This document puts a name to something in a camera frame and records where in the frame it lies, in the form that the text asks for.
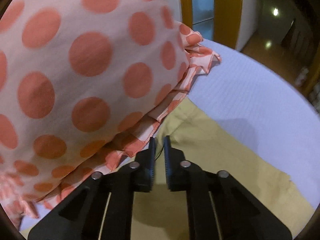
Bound orange polka dot blouse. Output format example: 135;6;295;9
1;0;221;227

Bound yellow wooden door frame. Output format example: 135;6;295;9
180;0;243;49

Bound khaki green pants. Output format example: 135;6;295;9
19;97;316;240

